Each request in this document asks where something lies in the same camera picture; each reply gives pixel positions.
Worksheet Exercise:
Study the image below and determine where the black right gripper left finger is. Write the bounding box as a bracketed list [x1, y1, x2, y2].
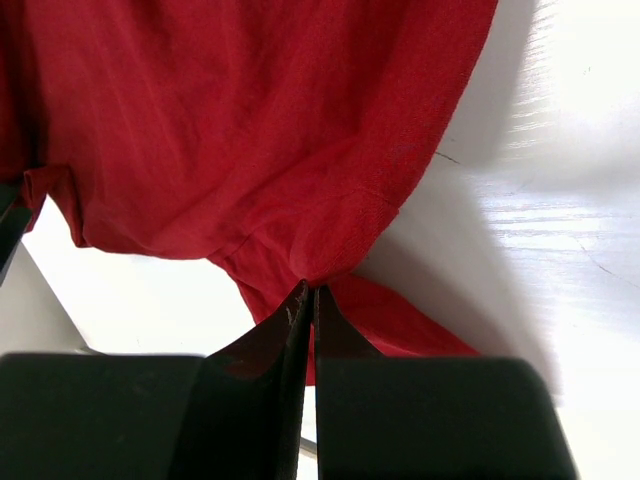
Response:
[1, 283, 309, 479]

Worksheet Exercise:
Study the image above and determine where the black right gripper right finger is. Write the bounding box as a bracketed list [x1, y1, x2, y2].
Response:
[313, 287, 577, 479]

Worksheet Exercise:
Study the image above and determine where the dark red t shirt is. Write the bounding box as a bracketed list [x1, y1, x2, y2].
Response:
[1, 1, 497, 357]

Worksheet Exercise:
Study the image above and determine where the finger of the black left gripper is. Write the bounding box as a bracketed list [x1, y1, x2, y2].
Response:
[0, 184, 32, 284]

